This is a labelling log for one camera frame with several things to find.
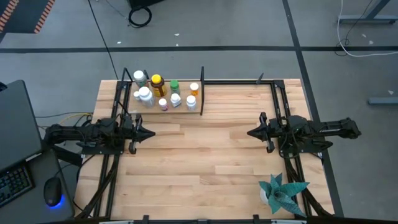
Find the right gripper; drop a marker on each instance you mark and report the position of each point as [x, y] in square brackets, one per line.
[272, 130]

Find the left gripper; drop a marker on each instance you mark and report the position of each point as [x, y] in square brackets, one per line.
[133, 130]

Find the pink bottle white cap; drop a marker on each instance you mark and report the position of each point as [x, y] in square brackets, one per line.
[163, 102]

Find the white bottle blue label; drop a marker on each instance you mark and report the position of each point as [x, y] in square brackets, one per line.
[175, 99]

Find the amber bottle yellow cap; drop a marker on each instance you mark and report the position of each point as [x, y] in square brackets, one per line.
[157, 80]

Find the white pill bottle round cap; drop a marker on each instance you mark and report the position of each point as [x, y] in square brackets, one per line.
[191, 101]

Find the green cap medicine bottle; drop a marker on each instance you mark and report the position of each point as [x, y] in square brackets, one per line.
[174, 84]

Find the clear gummy bottle white cap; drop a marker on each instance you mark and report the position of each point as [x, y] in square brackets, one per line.
[139, 75]

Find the orange bottle white cap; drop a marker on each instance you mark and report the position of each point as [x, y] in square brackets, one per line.
[194, 87]

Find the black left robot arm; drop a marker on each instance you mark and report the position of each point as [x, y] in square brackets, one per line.
[77, 133]

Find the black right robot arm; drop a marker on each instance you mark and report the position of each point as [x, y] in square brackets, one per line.
[329, 130]

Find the small white pill bottle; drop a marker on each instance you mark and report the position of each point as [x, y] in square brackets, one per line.
[136, 95]

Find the large white pill bottle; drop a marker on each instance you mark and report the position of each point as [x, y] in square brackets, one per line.
[145, 93]

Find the teal artificial plant white pot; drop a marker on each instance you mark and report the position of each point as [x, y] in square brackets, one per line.
[280, 196]

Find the black computer mouse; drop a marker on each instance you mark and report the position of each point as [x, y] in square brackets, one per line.
[53, 191]

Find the black laptop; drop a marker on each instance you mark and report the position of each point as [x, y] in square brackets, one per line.
[18, 124]

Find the grey desk foot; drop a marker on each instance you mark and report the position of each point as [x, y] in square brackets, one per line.
[382, 100]

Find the black equipment box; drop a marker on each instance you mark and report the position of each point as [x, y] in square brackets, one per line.
[143, 2]

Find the dark grey side desk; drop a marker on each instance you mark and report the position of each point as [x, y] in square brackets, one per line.
[31, 214]

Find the black keyboard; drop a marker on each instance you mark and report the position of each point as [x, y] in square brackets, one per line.
[14, 185]

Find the grey desk leg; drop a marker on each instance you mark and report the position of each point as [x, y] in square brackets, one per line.
[367, 19]

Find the black mat orange striped edges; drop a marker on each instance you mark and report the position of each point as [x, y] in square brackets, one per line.
[21, 15]

